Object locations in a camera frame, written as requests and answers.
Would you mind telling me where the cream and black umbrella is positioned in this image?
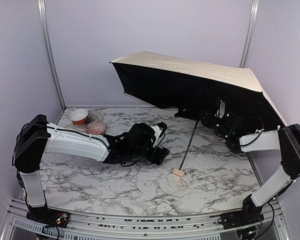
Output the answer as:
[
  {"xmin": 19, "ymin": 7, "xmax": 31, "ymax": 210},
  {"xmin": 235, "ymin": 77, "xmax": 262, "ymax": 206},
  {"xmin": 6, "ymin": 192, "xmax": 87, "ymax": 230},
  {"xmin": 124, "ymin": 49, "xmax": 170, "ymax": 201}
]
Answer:
[{"xmin": 108, "ymin": 50, "xmax": 289, "ymax": 187}]

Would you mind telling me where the red patterned bowl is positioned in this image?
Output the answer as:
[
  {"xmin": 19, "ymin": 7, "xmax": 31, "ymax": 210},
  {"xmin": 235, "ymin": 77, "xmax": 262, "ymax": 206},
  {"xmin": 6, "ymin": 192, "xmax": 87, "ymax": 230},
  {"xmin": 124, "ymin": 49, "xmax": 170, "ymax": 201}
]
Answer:
[{"xmin": 85, "ymin": 121, "xmax": 107, "ymax": 135}]

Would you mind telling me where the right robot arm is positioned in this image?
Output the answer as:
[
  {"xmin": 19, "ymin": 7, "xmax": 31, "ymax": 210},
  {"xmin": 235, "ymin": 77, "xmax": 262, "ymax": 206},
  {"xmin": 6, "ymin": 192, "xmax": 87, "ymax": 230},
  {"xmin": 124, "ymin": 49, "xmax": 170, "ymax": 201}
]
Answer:
[{"xmin": 202, "ymin": 109, "xmax": 300, "ymax": 229}]

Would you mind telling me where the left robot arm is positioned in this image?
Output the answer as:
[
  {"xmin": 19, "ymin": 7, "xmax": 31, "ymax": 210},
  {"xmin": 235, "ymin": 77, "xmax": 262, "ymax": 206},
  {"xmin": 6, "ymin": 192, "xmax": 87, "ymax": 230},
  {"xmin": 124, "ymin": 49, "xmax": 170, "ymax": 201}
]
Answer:
[{"xmin": 12, "ymin": 114, "xmax": 169, "ymax": 229}]

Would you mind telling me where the orange bowl white inside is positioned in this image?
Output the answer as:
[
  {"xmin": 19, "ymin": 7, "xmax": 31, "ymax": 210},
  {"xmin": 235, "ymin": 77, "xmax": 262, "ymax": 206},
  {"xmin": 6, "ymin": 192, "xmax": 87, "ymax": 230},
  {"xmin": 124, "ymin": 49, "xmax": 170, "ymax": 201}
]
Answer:
[{"xmin": 69, "ymin": 108, "xmax": 89, "ymax": 125}]

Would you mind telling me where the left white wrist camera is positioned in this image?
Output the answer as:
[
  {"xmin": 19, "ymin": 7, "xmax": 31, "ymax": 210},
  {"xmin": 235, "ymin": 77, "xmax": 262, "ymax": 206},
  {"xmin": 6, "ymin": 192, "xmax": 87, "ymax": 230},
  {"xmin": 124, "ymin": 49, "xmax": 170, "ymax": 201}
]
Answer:
[{"xmin": 151, "ymin": 121, "xmax": 168, "ymax": 147}]

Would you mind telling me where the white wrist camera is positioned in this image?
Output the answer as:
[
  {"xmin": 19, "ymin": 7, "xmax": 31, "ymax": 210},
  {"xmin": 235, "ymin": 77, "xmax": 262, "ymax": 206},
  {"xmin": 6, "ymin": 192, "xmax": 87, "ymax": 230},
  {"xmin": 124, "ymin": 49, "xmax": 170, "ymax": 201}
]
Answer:
[
  {"xmin": 151, "ymin": 121, "xmax": 168, "ymax": 147},
  {"xmin": 216, "ymin": 100, "xmax": 226, "ymax": 119}
]

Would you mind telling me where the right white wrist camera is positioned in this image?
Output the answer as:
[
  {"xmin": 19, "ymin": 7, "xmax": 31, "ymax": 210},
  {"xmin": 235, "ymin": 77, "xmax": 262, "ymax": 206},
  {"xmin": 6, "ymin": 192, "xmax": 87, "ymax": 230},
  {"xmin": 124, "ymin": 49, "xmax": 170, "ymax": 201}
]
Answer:
[{"xmin": 216, "ymin": 100, "xmax": 226, "ymax": 119}]

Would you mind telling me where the right aluminium frame post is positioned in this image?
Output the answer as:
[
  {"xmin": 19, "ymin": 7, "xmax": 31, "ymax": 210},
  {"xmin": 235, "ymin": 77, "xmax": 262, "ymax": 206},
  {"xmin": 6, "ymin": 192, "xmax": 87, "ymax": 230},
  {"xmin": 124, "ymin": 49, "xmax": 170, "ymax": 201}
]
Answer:
[{"xmin": 239, "ymin": 0, "xmax": 260, "ymax": 68}]

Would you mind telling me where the aluminium frame post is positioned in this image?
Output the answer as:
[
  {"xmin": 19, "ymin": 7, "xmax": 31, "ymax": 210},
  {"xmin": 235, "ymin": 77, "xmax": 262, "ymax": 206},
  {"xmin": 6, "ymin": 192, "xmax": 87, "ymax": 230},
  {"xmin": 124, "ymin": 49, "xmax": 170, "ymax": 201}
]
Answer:
[
  {"xmin": 37, "ymin": 0, "xmax": 66, "ymax": 111},
  {"xmin": 239, "ymin": 0, "xmax": 260, "ymax": 68}
]

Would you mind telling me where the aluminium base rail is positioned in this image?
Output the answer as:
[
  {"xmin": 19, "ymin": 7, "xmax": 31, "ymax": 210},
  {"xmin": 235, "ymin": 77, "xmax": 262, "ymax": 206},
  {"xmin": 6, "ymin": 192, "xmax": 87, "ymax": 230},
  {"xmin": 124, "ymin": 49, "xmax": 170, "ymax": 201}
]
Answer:
[{"xmin": 0, "ymin": 198, "xmax": 291, "ymax": 240}]

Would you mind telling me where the left aluminium frame post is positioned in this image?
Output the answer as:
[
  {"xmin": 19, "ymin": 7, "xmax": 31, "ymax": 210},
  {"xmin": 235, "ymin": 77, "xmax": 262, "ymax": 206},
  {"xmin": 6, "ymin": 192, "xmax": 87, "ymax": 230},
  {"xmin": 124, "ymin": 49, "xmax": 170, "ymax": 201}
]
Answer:
[{"xmin": 37, "ymin": 0, "xmax": 66, "ymax": 111}]

